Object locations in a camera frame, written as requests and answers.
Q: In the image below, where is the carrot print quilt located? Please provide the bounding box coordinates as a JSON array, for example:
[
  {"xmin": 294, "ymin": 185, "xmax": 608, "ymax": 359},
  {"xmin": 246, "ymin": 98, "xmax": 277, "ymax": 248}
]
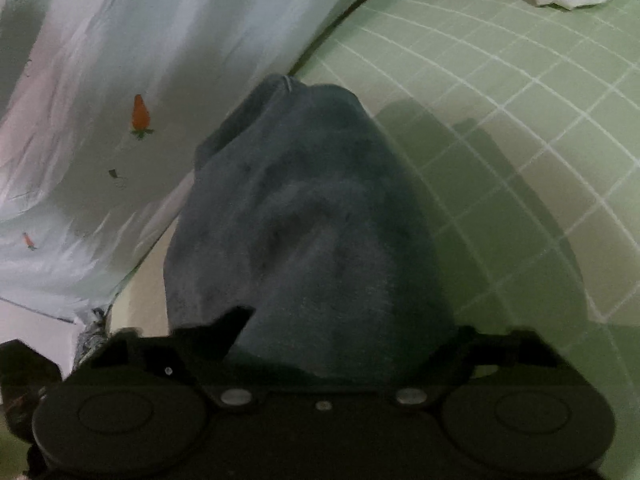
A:
[{"xmin": 0, "ymin": 0, "xmax": 407, "ymax": 324}]

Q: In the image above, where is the blue checked shirt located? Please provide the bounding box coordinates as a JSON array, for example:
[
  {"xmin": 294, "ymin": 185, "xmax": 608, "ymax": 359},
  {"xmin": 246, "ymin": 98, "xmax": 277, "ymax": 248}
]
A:
[{"xmin": 74, "ymin": 306, "xmax": 111, "ymax": 368}]

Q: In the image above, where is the blue denim garment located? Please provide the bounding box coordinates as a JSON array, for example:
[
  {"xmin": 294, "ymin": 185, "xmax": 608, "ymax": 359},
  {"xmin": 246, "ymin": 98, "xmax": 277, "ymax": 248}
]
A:
[{"xmin": 162, "ymin": 74, "xmax": 476, "ymax": 394}]

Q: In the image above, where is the white headboard panel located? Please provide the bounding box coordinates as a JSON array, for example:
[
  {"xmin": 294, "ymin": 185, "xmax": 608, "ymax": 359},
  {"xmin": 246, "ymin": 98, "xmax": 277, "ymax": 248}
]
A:
[{"xmin": 0, "ymin": 297, "xmax": 79, "ymax": 381}]

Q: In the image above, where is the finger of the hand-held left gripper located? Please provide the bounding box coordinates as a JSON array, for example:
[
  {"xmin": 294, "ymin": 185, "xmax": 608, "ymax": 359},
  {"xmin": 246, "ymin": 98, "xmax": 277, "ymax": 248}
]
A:
[{"xmin": 147, "ymin": 357, "xmax": 188, "ymax": 384}]

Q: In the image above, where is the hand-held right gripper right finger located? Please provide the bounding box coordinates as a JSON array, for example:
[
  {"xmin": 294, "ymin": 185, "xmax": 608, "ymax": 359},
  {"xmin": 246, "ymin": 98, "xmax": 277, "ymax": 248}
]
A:
[{"xmin": 392, "ymin": 326, "xmax": 568, "ymax": 408}]

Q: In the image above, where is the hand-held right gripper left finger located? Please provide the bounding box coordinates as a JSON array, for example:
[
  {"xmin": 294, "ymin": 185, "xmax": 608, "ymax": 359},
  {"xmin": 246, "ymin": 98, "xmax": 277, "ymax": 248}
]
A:
[{"xmin": 95, "ymin": 305, "xmax": 261, "ymax": 408}]

